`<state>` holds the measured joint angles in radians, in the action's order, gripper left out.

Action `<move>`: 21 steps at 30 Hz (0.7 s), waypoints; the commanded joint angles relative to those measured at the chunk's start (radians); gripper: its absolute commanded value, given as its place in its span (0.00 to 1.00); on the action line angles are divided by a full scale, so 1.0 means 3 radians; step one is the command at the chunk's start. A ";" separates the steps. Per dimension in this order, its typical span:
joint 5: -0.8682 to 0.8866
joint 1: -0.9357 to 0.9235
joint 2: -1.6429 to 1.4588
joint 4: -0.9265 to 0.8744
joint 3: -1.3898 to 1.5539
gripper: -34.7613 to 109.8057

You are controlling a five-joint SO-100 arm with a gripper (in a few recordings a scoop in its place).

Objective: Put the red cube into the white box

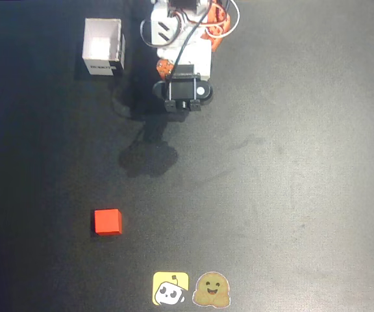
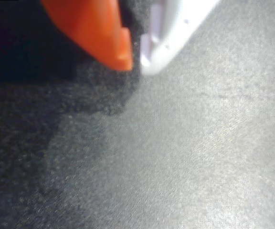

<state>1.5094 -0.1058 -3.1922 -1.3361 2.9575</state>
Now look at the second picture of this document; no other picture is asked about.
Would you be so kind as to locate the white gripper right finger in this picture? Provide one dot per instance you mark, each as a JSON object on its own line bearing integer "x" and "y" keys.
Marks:
{"x": 173, "y": 31}

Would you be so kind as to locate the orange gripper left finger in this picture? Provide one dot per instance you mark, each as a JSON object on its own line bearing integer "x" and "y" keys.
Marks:
{"x": 97, "y": 28}

